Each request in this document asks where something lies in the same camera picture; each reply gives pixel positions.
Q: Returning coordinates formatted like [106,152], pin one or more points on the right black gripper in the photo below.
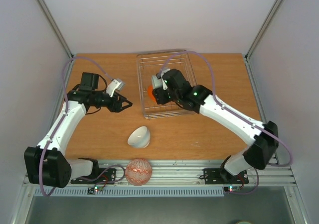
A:
[157,96]

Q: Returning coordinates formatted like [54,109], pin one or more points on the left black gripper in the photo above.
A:
[117,108]

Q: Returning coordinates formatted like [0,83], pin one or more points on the orange white ceramic bowl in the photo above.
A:
[150,93]

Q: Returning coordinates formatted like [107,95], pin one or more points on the chrome wire dish rack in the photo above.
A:
[149,64]

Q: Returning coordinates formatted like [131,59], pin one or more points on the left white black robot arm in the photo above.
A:
[46,164]

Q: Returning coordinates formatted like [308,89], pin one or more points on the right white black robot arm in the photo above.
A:
[261,138]

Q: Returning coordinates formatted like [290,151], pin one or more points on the plain white bottom bowl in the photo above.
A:
[140,138]

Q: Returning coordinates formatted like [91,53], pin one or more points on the red patterned ceramic bowl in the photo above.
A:
[138,172]

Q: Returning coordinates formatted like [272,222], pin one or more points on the left small circuit board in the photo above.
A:
[94,190]

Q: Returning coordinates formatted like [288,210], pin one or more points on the small circuit board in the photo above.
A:
[230,189]
[94,190]

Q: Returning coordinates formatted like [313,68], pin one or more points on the right small circuit board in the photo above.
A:
[230,189]

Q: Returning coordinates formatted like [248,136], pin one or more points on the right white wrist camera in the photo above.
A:
[158,81]

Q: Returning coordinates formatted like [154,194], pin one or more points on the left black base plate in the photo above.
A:
[110,174]

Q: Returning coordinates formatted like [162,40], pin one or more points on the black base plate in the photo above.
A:
[212,176]
[110,174]

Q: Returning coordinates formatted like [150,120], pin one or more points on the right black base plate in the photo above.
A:
[212,176]

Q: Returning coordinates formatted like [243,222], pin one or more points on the grey slotted cable duct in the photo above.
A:
[132,192]

